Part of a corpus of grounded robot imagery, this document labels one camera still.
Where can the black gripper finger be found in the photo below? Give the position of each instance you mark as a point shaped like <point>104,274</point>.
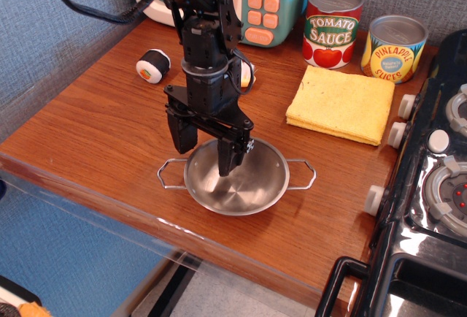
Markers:
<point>230,156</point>
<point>184,134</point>

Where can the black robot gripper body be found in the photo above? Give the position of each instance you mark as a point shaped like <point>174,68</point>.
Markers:
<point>210,101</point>

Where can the steel pan with wire handles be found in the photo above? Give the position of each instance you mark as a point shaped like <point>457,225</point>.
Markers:
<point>256,185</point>

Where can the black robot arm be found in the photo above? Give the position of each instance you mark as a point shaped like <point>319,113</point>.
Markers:
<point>209,32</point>

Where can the yellow toy dish brush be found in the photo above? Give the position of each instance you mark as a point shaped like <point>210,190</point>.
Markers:
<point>246,75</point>

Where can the toy sushi roll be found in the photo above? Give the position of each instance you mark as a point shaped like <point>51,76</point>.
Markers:
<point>153,66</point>

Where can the teal toy microwave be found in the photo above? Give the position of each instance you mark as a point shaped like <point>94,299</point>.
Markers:
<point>270,3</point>

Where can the tomato sauce can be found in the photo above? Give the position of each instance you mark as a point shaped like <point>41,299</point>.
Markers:
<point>330,31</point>

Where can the yellow folded cloth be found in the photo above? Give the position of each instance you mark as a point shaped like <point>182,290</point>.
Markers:
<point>349,106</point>

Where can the grey stove knob lower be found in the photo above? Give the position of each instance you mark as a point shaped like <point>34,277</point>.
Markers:
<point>373,199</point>

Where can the grey stove knob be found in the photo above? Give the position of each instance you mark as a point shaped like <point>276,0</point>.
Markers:
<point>406,105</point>
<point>396,134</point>
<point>373,199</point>

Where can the grey stove knob middle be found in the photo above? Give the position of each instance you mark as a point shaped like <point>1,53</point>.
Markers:
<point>396,134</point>

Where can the grey stove knob upper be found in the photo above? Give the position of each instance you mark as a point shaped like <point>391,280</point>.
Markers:
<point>406,105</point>

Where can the pineapple slices can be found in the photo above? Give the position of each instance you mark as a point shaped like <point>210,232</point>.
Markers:
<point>393,49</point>

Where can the white round stove button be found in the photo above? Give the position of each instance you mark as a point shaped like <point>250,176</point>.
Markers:
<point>438,141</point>

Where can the black toy stove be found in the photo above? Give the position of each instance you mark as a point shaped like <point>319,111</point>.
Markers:
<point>417,264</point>

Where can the orange object at bottom left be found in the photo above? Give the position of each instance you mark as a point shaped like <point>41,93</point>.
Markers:
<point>32,309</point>

